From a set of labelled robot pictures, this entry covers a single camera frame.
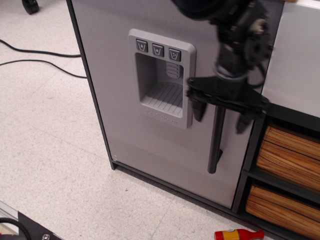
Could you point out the dark grey fridge cabinet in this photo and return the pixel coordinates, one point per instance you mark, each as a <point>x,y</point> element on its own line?
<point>250,174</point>

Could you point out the woven wooden basket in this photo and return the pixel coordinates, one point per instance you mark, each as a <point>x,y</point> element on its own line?
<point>291,156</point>
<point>284,211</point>

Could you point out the red toy ketchup bottle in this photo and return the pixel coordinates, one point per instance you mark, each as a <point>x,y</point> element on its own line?
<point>239,234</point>

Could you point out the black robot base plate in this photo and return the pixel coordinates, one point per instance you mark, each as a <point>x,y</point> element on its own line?
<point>35,230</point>

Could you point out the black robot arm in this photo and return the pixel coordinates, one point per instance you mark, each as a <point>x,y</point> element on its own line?
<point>244,43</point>

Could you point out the black caster wheel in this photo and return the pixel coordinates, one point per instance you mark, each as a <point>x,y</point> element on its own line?
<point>30,6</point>

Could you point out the lower woven wooden basket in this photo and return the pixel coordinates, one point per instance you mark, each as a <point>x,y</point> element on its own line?
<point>284,211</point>

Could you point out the grey toy fridge door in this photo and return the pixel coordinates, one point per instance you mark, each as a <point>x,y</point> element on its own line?
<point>172,155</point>

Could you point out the grey water dispenser panel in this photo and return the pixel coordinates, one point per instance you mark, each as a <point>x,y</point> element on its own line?
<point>161,67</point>

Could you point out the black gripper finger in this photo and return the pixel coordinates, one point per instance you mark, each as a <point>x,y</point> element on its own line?
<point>243,122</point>
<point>199,109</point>

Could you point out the upper woven wooden basket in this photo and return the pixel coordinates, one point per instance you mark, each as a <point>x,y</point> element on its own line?
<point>291,156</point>

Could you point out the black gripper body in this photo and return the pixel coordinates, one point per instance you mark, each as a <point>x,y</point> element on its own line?
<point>237,96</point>

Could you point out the black cylindrical door handle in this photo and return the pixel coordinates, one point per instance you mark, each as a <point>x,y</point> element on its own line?
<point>215,151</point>

